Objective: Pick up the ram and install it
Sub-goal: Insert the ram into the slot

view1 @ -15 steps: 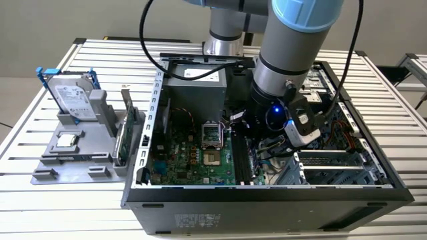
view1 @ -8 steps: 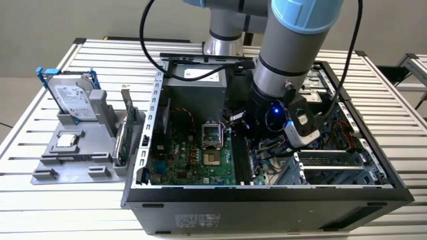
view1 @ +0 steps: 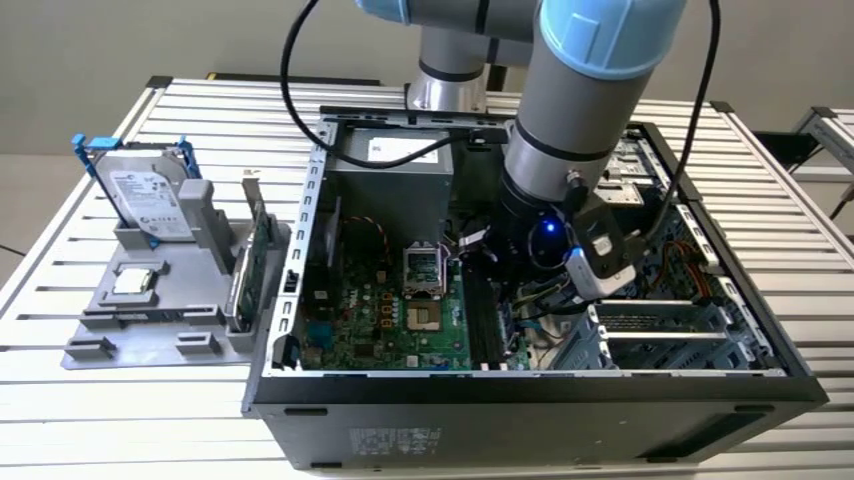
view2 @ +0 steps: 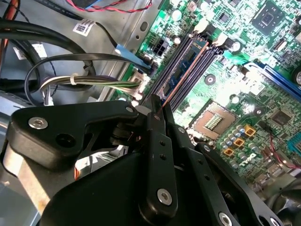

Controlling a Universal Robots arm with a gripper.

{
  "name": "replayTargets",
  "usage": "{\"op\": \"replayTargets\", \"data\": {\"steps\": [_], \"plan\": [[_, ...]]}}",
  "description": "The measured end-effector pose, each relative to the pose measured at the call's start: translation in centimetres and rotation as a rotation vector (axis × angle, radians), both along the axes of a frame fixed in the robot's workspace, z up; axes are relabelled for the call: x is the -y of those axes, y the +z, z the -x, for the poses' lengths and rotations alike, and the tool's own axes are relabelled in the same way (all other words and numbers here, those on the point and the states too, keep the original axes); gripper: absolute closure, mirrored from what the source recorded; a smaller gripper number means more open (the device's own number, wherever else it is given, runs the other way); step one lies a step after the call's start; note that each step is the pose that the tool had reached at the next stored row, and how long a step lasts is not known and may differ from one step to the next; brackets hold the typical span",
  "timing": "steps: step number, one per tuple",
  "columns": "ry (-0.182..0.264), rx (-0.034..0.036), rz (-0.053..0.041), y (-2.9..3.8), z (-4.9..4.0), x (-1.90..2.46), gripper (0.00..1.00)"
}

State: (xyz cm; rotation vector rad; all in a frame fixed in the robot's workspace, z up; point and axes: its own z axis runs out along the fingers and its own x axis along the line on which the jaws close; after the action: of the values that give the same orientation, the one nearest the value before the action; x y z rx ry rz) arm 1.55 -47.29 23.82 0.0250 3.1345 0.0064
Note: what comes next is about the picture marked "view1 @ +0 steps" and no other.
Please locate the CPU socket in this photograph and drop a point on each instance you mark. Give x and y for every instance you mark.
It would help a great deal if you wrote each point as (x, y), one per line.
(427, 316)

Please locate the silver CPU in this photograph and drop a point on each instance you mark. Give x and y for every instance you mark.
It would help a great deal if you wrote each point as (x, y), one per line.
(136, 281)

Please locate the aluminium slat side table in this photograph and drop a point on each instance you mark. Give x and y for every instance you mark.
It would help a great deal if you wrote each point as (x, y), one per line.
(834, 135)

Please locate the green motherboard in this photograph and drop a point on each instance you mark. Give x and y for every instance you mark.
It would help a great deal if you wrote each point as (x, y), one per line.
(360, 300)

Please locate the hard disk in blue carrier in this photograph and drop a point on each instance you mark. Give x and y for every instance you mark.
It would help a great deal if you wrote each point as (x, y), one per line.
(143, 195)

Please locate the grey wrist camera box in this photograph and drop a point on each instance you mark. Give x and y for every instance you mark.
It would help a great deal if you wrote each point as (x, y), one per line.
(600, 230)

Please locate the black RAM slot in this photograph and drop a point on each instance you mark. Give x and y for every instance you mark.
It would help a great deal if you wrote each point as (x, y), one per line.
(476, 340)
(494, 350)

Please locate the grey power supply unit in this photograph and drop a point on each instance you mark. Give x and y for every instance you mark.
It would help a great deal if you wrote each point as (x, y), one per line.
(394, 200)

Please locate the grey metal disk bay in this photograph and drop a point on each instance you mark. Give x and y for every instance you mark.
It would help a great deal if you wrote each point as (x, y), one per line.
(627, 190)

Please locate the black RAM stick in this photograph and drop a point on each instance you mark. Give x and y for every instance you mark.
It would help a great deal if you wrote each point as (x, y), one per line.
(153, 315)
(483, 325)

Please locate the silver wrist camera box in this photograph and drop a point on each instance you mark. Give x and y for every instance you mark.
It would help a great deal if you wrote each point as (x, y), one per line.
(607, 282)

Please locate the black PC case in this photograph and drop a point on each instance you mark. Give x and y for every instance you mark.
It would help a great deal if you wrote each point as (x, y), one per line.
(467, 430)

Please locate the silver expansion slot bracket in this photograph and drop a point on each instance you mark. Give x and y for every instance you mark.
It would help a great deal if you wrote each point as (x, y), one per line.
(641, 303)
(667, 335)

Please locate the green graphics card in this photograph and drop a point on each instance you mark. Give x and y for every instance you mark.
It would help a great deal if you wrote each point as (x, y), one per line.
(256, 280)

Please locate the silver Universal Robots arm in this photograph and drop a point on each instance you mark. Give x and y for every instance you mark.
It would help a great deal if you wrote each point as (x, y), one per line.
(580, 125)

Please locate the grey parts rack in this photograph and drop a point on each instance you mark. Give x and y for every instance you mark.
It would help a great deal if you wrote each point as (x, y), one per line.
(180, 285)

